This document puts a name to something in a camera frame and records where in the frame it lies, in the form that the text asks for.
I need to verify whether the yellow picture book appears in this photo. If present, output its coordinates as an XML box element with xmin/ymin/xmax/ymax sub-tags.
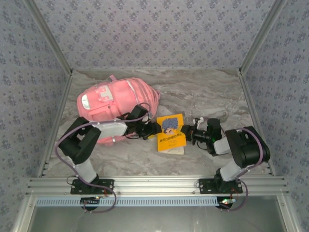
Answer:
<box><xmin>156</xmin><ymin>112</ymin><xmax>189</xmax><ymax>156</ymax></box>

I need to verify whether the aluminium frame post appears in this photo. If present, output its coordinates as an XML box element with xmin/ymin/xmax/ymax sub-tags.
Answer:
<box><xmin>24</xmin><ymin>0</ymin><xmax>73</xmax><ymax>76</ymax></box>
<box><xmin>238</xmin><ymin>0</ymin><xmax>288</xmax><ymax>76</ymax></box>

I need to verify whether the aluminium side rail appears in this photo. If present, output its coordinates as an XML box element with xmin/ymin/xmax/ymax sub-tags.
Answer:
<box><xmin>36</xmin><ymin>72</ymin><xmax>73</xmax><ymax>178</ymax></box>
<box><xmin>238</xmin><ymin>71</ymin><xmax>276</xmax><ymax>176</ymax></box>

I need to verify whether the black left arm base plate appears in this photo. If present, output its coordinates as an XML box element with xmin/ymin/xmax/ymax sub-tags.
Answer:
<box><xmin>70</xmin><ymin>178</ymin><xmax>114</xmax><ymax>195</ymax></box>

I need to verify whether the small black circuit board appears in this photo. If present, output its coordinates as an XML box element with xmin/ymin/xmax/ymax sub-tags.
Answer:
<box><xmin>80</xmin><ymin>197</ymin><xmax>101</xmax><ymax>211</ymax></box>
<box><xmin>216</xmin><ymin>197</ymin><xmax>237</xmax><ymax>211</ymax></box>

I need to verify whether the pink student backpack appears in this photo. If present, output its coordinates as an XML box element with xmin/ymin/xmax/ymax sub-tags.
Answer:
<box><xmin>76</xmin><ymin>74</ymin><xmax>161</xmax><ymax>145</ymax></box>

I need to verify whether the grey metal sheet panel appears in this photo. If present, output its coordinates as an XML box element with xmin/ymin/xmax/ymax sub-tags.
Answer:
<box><xmin>12</xmin><ymin>195</ymin><xmax>300</xmax><ymax>232</ymax></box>

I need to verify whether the light blue slotted cable duct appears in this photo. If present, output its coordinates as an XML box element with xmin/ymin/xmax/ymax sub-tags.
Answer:
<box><xmin>35</xmin><ymin>196</ymin><xmax>222</xmax><ymax>207</ymax></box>

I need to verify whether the aluminium mounting rail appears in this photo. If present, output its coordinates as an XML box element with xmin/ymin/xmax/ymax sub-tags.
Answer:
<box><xmin>26</xmin><ymin>175</ymin><xmax>290</xmax><ymax>196</ymax></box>

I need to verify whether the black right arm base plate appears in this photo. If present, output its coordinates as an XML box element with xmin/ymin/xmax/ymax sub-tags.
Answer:
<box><xmin>198</xmin><ymin>178</ymin><xmax>243</xmax><ymax>195</ymax></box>

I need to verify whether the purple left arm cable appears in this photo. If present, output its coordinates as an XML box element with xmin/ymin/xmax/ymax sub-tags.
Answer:
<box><xmin>55</xmin><ymin>102</ymin><xmax>152</xmax><ymax>214</ymax></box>

